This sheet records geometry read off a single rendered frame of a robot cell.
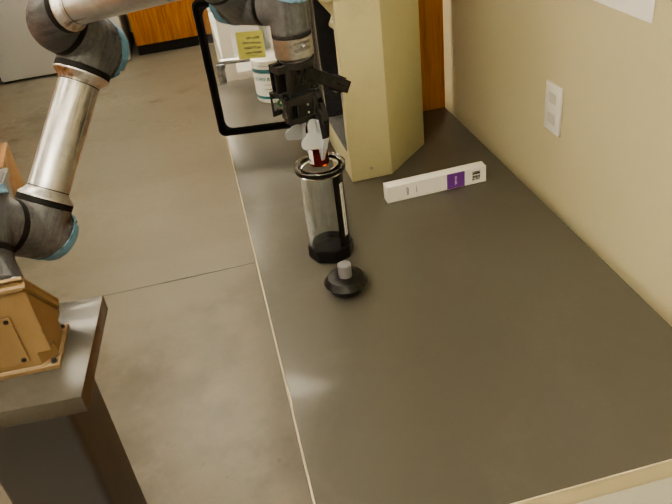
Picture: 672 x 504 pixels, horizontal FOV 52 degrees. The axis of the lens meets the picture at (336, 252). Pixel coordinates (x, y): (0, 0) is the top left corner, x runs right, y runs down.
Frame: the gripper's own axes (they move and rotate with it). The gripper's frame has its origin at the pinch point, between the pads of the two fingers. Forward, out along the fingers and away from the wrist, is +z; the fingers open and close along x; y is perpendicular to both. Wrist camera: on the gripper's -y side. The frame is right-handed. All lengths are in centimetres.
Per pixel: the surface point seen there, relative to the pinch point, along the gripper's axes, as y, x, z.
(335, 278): 7.9, 13.6, 22.0
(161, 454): 43, -61, 120
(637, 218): -41, 48, 14
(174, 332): 14, -120, 120
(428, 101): -68, -46, 23
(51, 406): 66, 5, 26
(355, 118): -25.1, -23.1, 8.1
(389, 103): -34.2, -20.5, 6.3
